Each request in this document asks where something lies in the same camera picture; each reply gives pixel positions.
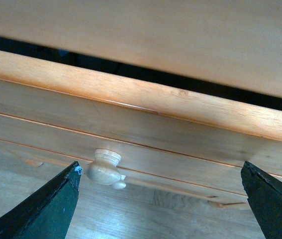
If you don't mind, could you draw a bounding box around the wooden nightstand cabinet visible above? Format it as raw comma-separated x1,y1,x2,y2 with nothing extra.
0,0,282,103

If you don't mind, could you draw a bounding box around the wooden drawer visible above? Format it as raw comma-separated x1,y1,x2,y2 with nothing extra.
0,140,250,210
0,51,282,196

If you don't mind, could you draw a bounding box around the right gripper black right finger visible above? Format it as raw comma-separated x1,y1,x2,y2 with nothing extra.
241,161,282,239

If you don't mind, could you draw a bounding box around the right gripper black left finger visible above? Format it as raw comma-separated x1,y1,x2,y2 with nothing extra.
0,161,82,239

